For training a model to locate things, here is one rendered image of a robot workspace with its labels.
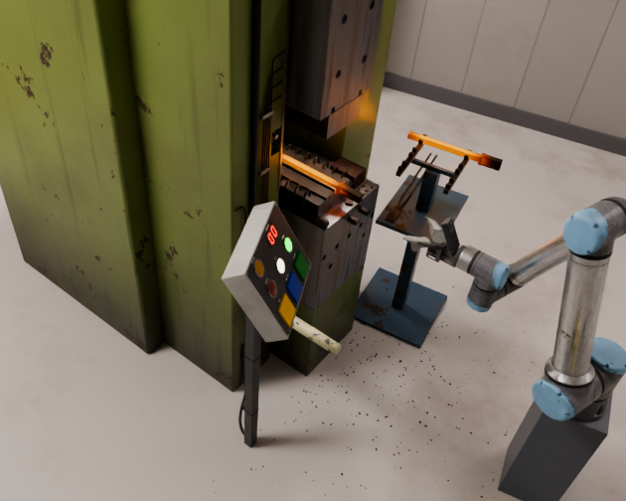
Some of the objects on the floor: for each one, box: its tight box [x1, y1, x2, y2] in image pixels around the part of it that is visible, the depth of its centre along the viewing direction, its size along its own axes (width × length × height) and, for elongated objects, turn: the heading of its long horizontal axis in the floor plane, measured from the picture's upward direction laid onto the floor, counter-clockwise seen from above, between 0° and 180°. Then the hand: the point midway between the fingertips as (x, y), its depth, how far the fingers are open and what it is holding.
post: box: [244, 315, 261, 448], centre depth 238 cm, size 4×4×108 cm
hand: (413, 225), depth 232 cm, fingers open, 14 cm apart
